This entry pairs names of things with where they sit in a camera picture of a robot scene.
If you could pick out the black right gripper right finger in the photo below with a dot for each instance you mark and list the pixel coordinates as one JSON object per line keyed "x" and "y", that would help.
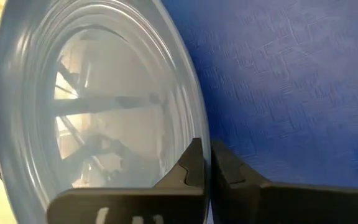
{"x": 291, "y": 205}

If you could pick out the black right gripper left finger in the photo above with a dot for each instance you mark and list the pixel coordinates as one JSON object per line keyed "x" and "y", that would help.
{"x": 129, "y": 205}

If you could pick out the teal round plate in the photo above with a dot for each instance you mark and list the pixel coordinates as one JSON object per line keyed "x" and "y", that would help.
{"x": 104, "y": 109}

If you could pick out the blue rectangular plastic tray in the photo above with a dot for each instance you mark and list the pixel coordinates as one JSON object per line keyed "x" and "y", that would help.
{"x": 291, "y": 93}

